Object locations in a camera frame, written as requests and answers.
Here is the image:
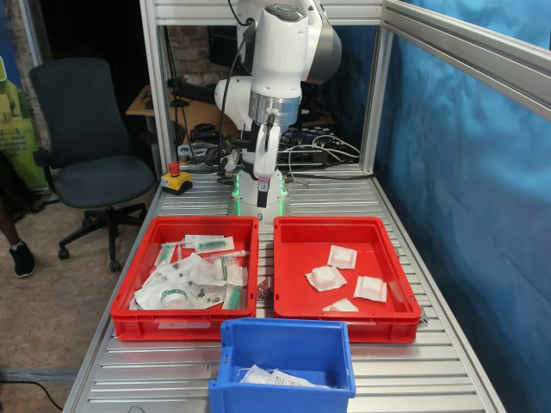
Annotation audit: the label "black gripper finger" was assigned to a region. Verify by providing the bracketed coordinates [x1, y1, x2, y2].
[256, 178, 270, 211]

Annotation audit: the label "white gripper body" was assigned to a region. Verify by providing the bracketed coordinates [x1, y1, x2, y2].
[252, 122, 283, 180]

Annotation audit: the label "white bandage pack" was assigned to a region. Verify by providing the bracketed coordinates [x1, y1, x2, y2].
[305, 265, 348, 293]
[321, 297, 360, 313]
[326, 244, 358, 271]
[353, 275, 388, 303]

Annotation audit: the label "black power strip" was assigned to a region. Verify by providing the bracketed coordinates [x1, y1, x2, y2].
[277, 150, 328, 167]

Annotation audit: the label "green syringe in packet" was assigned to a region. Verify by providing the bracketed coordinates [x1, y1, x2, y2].
[195, 236, 236, 254]

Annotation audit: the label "wooden desk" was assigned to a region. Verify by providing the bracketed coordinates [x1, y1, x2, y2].
[126, 84, 242, 147]

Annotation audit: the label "red crate with bandage packs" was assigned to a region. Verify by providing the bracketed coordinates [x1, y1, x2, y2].
[272, 216, 423, 344]

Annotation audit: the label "grey tape roll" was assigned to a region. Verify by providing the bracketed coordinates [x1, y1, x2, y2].
[176, 143, 216, 163]

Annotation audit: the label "yellow emergency stop button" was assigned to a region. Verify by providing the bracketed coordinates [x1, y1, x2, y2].
[160, 162, 194, 197]

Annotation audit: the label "long green syringe pack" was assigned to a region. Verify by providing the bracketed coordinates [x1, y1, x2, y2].
[222, 284, 245, 311]

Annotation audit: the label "black monitor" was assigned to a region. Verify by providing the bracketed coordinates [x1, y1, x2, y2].
[208, 25, 240, 70]

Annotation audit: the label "white pouch black parts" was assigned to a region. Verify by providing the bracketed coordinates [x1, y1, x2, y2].
[189, 286, 227, 309]
[154, 253, 207, 285]

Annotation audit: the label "blue open-front storage bin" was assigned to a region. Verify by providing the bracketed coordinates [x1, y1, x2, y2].
[207, 317, 357, 413]

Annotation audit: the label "clear plastic bandage pack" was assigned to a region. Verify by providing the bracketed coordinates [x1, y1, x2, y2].
[238, 364, 276, 385]

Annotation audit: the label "red crate with medical supplies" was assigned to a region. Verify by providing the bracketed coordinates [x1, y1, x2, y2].
[109, 214, 260, 342]

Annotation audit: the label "dark office swivel chair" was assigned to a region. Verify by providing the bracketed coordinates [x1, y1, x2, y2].
[28, 58, 157, 273]

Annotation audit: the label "printed white paper packet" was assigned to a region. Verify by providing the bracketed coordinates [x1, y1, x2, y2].
[269, 368, 331, 390]

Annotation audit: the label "blue fabric backdrop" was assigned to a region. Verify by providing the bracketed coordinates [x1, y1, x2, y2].
[331, 0, 551, 413]

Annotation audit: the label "green printed banner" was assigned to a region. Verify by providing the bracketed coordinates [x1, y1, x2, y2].
[0, 55, 49, 193]

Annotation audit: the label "person in white shirt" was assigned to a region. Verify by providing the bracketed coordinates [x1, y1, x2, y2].
[0, 150, 36, 280]

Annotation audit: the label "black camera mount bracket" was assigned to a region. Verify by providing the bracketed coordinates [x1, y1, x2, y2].
[234, 128, 258, 173]

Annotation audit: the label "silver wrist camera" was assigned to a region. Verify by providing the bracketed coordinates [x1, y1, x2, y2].
[220, 148, 240, 174]

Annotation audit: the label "white cable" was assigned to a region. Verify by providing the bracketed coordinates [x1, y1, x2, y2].
[282, 135, 362, 173]

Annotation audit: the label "black cable bundle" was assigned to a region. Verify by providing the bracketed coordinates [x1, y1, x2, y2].
[189, 122, 225, 143]

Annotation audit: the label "black robot camera cable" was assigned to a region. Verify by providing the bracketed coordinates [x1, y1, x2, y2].
[217, 16, 259, 184]

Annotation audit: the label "aluminium profile frame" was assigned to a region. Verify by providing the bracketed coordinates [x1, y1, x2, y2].
[139, 0, 551, 176]

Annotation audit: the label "green ring filter pouch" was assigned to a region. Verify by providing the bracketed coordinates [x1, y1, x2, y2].
[133, 283, 193, 311]

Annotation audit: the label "grey floor cable cover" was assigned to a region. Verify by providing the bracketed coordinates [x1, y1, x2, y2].
[0, 367, 81, 384]

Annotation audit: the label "black floor cable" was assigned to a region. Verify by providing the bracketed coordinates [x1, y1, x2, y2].
[0, 380, 65, 412]

